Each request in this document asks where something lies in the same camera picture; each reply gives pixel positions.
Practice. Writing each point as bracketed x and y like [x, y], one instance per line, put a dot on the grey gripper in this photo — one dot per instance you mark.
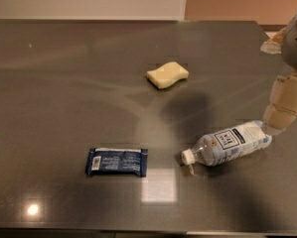
[295, 47]

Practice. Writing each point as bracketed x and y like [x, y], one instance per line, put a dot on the blue plastic water bottle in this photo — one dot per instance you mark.
[228, 144]

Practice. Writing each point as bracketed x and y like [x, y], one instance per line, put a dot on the yellow sponge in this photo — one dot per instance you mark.
[167, 74]

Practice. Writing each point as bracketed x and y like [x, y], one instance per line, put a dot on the dark blue snack packet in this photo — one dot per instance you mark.
[105, 161]

